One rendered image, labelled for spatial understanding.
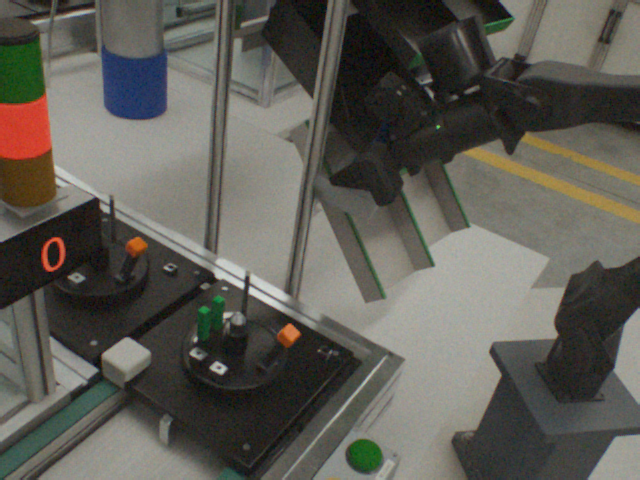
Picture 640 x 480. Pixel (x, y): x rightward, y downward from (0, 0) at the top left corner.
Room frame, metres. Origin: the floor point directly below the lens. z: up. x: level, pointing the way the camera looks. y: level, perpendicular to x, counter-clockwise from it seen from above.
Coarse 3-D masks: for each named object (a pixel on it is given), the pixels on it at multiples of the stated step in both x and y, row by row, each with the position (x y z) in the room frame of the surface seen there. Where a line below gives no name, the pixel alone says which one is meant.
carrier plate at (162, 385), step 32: (224, 288) 0.74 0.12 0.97; (192, 320) 0.66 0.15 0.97; (288, 320) 0.70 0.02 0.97; (160, 352) 0.59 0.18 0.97; (288, 352) 0.63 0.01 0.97; (352, 352) 0.66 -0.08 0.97; (128, 384) 0.53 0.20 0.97; (160, 384) 0.54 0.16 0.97; (192, 384) 0.55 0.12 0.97; (288, 384) 0.58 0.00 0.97; (320, 384) 0.59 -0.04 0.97; (192, 416) 0.50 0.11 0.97; (224, 416) 0.51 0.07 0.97; (256, 416) 0.52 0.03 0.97; (288, 416) 0.53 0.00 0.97; (224, 448) 0.47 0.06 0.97; (256, 448) 0.47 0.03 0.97
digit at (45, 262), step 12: (48, 228) 0.48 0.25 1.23; (60, 228) 0.49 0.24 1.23; (36, 240) 0.47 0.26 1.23; (48, 240) 0.48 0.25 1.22; (60, 240) 0.49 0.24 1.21; (72, 240) 0.50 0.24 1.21; (36, 252) 0.46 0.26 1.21; (48, 252) 0.48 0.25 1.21; (60, 252) 0.49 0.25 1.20; (72, 252) 0.50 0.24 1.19; (36, 264) 0.46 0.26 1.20; (48, 264) 0.47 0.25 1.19; (60, 264) 0.49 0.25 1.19; (72, 264) 0.50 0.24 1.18; (36, 276) 0.46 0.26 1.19; (48, 276) 0.47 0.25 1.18
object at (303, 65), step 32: (288, 0) 0.88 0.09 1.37; (320, 0) 0.97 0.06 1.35; (288, 32) 0.88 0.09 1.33; (320, 32) 0.98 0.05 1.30; (352, 32) 0.97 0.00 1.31; (288, 64) 0.87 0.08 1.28; (352, 64) 0.95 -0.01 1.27; (384, 64) 0.93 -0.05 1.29; (352, 96) 0.89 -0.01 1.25; (352, 128) 0.79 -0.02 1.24
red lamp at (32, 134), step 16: (0, 112) 0.47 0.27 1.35; (16, 112) 0.47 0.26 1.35; (32, 112) 0.48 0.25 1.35; (48, 112) 0.50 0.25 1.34; (0, 128) 0.47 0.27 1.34; (16, 128) 0.47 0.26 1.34; (32, 128) 0.48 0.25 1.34; (48, 128) 0.50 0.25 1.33; (0, 144) 0.47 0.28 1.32; (16, 144) 0.47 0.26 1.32; (32, 144) 0.48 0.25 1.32; (48, 144) 0.49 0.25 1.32
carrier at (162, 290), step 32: (128, 224) 0.86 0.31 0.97; (160, 256) 0.79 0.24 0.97; (64, 288) 0.66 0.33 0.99; (96, 288) 0.67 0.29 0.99; (128, 288) 0.68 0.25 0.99; (160, 288) 0.72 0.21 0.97; (192, 288) 0.73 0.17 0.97; (64, 320) 0.62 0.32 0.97; (96, 320) 0.63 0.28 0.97; (128, 320) 0.64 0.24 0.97; (160, 320) 0.67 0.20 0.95; (96, 352) 0.57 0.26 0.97
